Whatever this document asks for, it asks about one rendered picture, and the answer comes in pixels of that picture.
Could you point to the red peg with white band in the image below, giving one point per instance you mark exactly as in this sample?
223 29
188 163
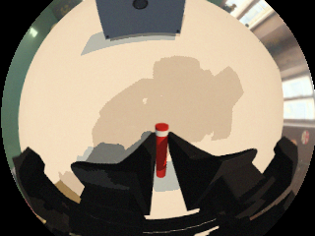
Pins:
161 129

